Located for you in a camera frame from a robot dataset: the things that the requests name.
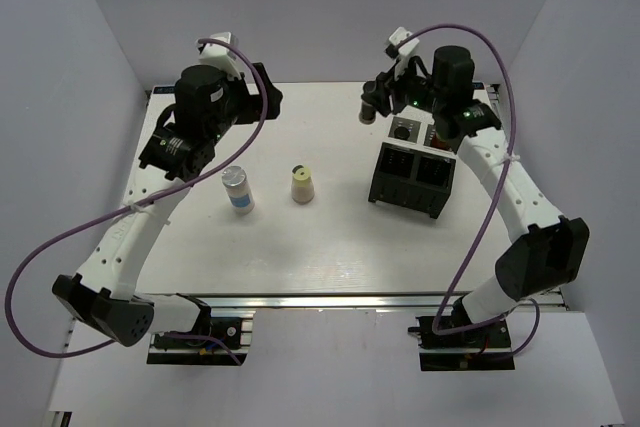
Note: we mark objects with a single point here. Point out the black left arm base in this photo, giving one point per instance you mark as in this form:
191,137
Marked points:
221,337

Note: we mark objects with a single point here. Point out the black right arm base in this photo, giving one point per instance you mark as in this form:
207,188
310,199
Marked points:
484,349

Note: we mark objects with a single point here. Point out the cream-lidded seasoning shaker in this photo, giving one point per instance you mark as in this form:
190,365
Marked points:
302,187

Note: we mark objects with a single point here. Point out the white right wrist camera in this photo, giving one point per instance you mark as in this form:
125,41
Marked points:
400,46

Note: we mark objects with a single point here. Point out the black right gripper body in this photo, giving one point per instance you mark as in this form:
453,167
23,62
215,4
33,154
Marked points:
416,92

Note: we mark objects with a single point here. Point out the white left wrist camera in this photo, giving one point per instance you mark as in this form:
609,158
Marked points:
219,57

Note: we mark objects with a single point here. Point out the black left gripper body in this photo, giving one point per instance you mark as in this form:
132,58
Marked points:
237,107

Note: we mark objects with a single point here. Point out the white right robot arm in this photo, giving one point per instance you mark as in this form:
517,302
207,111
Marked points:
546,248

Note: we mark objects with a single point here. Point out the yellow-capped red sauce bottle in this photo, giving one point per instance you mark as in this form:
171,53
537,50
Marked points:
438,143

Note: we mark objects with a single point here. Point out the blue-labelled white granule jar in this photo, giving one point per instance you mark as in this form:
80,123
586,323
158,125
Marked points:
236,184

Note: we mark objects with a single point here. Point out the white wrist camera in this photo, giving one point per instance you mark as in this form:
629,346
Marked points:
219,57
400,46

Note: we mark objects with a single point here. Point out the black condiment organizer rack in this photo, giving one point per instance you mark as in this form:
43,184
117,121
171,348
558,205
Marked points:
412,174

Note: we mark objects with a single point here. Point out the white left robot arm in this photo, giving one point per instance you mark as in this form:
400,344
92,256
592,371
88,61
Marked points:
102,293

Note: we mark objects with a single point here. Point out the black-capped spice bottle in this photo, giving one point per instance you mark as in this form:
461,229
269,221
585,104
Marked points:
401,133
368,111

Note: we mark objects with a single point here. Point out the blue label sticker left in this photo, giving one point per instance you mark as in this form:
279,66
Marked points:
163,90

